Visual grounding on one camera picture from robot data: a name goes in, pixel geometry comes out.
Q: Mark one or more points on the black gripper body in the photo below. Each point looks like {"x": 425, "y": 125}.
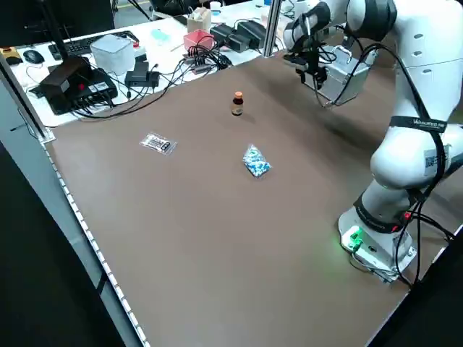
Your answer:
{"x": 307, "y": 58}

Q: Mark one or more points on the silver aluminium medicine case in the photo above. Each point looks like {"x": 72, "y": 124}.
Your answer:
{"x": 347, "y": 86}

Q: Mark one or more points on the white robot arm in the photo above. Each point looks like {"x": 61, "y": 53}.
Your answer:
{"x": 416, "y": 90}

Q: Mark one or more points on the red open box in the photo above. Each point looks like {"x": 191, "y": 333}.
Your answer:
{"x": 199, "y": 39}

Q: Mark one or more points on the brown cardboard box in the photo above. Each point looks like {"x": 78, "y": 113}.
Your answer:
{"x": 199, "y": 20}

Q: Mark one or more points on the white cube box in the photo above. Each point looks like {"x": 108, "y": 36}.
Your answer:
{"x": 112, "y": 52}

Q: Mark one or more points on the yellow emergency stop box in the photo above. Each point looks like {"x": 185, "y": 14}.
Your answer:
{"x": 8, "y": 54}

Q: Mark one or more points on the black power brick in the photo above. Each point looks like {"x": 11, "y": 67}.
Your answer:
{"x": 224, "y": 32}
{"x": 251, "y": 29}
{"x": 244, "y": 42}

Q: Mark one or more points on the brown bottle with orange cap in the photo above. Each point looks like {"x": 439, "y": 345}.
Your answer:
{"x": 237, "y": 106}

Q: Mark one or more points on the blue and white pill packet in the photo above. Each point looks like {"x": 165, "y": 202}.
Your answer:
{"x": 257, "y": 162}

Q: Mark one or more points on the grey usb hub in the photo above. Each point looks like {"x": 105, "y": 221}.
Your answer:
{"x": 195, "y": 67}

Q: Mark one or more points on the light blue face mask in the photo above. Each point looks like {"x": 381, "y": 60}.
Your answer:
{"x": 160, "y": 34}

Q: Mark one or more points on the clear packet with black label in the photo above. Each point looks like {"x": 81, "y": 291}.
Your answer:
{"x": 158, "y": 144}

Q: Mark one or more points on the small black power adapter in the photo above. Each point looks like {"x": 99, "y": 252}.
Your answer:
{"x": 141, "y": 76}

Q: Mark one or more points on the black keyboard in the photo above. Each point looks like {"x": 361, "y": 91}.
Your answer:
{"x": 77, "y": 44}

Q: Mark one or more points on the black monitor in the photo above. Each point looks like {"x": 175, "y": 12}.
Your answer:
{"x": 72, "y": 18}

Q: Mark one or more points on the dark stand with pole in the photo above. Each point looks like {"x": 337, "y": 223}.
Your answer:
{"x": 65, "y": 77}

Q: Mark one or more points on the black computer mouse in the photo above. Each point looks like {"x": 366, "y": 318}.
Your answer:
{"x": 33, "y": 56}

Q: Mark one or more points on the aluminium profile post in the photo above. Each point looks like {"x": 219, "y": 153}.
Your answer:
{"x": 271, "y": 29}

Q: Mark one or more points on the black network switch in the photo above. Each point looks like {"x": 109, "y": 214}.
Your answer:
{"x": 101, "y": 85}

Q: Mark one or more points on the aluminium frame rail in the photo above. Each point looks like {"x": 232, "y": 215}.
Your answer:
{"x": 25, "y": 97}

